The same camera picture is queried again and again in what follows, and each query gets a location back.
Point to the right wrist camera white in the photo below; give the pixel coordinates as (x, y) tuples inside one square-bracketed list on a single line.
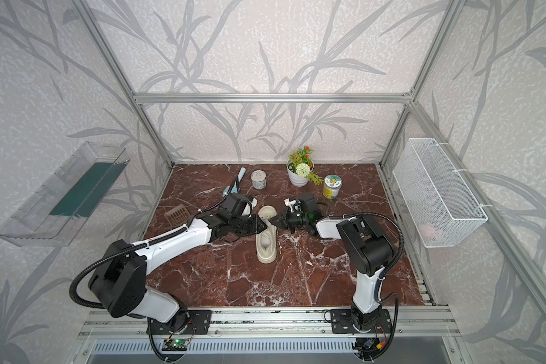
[(292, 204)]

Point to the left green circuit board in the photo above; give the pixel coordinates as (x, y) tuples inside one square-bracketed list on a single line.
[(175, 345)]

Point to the yellow sunflower seed can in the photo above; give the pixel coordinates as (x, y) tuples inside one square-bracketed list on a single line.
[(331, 187)]

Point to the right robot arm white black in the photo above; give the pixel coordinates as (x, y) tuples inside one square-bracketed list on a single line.
[(373, 241)]

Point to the light blue plastic trowel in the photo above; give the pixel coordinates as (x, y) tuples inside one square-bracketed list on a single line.
[(234, 187)]

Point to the small silver tin can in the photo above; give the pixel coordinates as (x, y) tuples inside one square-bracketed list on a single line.
[(258, 179)]

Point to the clear plastic wall shelf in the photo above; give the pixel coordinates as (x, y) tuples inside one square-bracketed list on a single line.
[(53, 215)]

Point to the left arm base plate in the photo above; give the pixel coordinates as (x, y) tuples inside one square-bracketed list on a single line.
[(196, 322)]

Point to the cream white sneaker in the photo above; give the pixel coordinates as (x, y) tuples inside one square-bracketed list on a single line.
[(266, 241)]

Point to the white wire mesh basket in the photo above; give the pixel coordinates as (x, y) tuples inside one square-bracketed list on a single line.
[(443, 208)]

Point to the white pot with flowers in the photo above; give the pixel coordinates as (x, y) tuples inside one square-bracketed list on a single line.
[(301, 168)]

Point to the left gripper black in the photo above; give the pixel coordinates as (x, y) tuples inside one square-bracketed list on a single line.
[(246, 225)]

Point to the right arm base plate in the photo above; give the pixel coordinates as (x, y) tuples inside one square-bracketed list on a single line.
[(348, 321)]

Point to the aluminium frame crossbar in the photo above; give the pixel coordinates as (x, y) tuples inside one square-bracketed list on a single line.
[(147, 98)]

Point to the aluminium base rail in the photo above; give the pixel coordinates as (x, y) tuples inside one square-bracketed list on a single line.
[(277, 322)]

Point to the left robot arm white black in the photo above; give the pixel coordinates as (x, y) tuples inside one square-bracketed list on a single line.
[(120, 283)]

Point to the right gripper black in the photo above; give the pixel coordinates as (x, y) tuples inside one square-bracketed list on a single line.
[(289, 221)]

